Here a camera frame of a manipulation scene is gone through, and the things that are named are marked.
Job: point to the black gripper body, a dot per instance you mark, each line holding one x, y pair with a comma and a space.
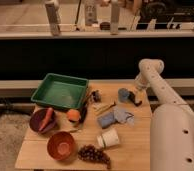
132, 98

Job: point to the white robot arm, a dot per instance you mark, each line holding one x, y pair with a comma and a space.
172, 122

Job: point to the green plastic tray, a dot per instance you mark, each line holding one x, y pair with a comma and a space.
61, 91

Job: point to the blue plastic cup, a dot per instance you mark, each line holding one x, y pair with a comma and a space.
123, 94

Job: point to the grey crumpled cloth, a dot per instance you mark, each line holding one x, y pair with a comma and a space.
122, 116

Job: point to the blue sponge block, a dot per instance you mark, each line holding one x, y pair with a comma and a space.
106, 120

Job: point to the small dark toy figure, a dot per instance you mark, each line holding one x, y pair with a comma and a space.
96, 96

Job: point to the white paper cup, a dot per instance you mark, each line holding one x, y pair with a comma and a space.
108, 139

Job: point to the orange fruit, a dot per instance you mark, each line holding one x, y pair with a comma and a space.
73, 115

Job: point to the bunch of dark grapes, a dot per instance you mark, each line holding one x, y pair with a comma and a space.
90, 153

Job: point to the small round dark object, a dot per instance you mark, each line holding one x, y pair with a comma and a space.
105, 26

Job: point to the dark machine in background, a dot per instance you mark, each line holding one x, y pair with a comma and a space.
164, 11

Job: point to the orange carrot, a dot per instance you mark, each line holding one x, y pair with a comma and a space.
46, 119

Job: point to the orange-brown bowl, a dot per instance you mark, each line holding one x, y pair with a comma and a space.
61, 146

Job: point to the dark purple bowl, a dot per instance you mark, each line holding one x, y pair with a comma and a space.
36, 121

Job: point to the white post right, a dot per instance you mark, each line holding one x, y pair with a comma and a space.
115, 13

